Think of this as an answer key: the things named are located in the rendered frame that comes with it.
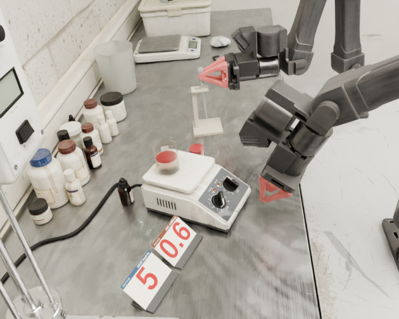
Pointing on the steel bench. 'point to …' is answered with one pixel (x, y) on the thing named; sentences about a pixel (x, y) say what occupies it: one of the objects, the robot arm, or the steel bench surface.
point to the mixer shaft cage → (42, 297)
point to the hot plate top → (189, 160)
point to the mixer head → (7, 107)
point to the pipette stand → (207, 128)
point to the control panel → (232, 198)
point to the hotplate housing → (189, 203)
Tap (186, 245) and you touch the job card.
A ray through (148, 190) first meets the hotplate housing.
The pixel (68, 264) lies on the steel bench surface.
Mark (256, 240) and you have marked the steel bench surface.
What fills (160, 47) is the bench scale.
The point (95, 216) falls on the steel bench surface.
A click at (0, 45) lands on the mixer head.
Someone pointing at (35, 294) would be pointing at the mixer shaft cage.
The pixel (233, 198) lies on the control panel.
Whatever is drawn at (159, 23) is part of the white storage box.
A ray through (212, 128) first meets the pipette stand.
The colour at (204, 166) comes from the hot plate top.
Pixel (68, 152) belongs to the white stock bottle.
